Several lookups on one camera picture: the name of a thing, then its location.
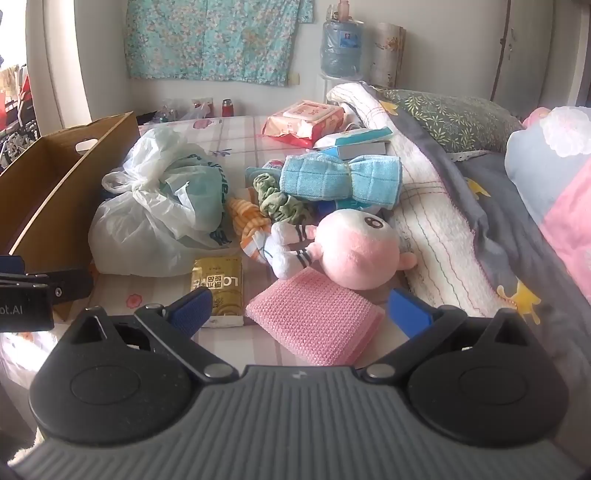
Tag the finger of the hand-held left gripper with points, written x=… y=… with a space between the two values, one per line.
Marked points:
x=10 y=265
x=69 y=284

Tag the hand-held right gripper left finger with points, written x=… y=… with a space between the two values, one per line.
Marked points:
x=190 y=308

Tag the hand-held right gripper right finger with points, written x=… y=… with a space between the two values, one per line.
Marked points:
x=408 y=314

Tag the brown cardboard box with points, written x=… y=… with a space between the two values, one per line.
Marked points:
x=41 y=184

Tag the pink waffle cloth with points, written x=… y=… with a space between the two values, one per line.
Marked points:
x=314 y=318

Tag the orange striped white cloth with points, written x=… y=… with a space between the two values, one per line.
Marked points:
x=251 y=226

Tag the gold tissue packet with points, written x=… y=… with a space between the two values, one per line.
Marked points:
x=219 y=281

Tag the pink plush doll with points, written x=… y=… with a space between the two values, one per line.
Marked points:
x=355 y=244

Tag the white striped blanket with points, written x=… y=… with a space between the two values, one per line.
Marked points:
x=438 y=230

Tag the white plastic bag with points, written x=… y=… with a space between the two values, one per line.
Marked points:
x=152 y=207

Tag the grey printed quilt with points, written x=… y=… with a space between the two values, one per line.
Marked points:
x=508 y=240

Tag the green floral cloth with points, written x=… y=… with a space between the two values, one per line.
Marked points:
x=277 y=198

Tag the light blue towel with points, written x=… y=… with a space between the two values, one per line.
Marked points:
x=332 y=180

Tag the small red and white can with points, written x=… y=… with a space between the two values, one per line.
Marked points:
x=274 y=167

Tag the blue box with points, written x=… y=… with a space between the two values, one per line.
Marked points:
x=360 y=150

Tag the plaid floral bed sheet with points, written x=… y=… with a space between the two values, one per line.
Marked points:
x=240 y=138

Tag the white and teal packet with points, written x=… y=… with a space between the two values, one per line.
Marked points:
x=355 y=134

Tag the pink and blue pillow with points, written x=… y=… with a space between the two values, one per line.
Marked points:
x=554 y=184

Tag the clear plastic bag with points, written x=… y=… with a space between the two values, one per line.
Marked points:
x=198 y=111

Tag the green leaf-print pillow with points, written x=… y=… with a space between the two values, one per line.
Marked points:
x=448 y=117

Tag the red thermos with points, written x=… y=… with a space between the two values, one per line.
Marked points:
x=227 y=107

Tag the red wet wipes pack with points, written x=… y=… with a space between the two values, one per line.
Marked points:
x=304 y=120

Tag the white water dispenser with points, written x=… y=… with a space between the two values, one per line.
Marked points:
x=334 y=87

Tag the large blue water bottle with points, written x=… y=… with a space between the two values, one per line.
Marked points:
x=341 y=50

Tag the white wardrobe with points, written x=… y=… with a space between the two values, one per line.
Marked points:
x=521 y=46

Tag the teal floral wall cloth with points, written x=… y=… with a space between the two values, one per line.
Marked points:
x=207 y=41

